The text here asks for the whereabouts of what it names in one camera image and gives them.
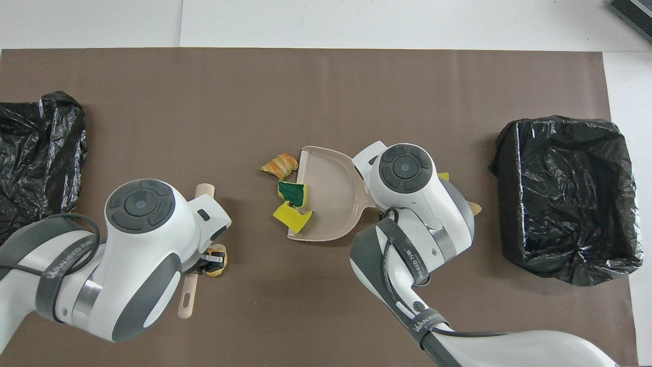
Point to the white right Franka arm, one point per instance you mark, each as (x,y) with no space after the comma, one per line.
(407,204)

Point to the grey ribbed device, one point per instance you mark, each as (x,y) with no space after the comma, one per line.
(636,12)

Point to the plain yellow sponge piece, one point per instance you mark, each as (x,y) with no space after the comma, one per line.
(290,216)

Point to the pink plastic dustpan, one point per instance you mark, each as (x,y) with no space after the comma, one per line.
(331,204)

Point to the brown paper table mat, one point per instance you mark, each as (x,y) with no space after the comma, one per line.
(254,86)

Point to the black bag lined bin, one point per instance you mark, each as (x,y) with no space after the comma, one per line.
(555,193)
(35,153)

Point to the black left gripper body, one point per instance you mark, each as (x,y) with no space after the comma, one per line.
(201,266)

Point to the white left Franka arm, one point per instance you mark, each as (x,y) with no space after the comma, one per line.
(137,255)

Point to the green topped yellow sponge chunk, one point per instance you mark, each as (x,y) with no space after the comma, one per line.
(291,191)

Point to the toy croissant bread piece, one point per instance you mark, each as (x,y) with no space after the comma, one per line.
(222,268)
(279,165)

